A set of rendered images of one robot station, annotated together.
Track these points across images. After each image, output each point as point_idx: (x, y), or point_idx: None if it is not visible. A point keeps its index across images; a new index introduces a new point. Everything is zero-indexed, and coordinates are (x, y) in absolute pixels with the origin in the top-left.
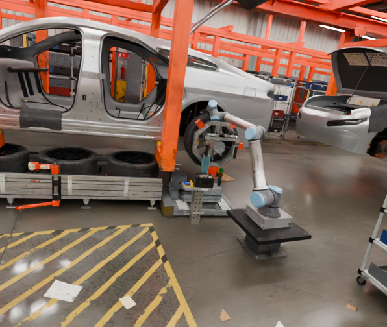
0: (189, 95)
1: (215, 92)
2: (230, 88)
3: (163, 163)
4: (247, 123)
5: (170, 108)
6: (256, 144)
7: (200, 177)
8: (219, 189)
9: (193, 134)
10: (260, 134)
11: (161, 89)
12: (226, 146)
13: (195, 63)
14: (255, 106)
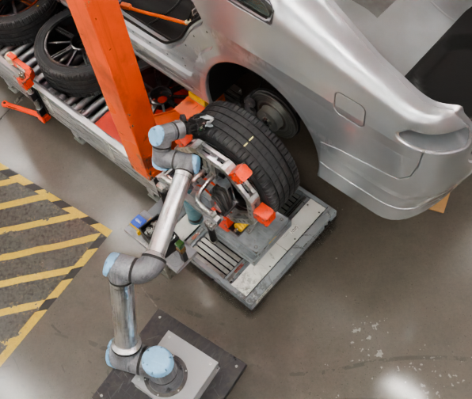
0: (217, 43)
1: (268, 65)
2: (299, 74)
3: (131, 161)
4: (155, 229)
5: (107, 96)
6: (111, 289)
7: (143, 233)
8: (173, 268)
9: None
10: (122, 279)
11: None
12: None
13: None
14: (368, 143)
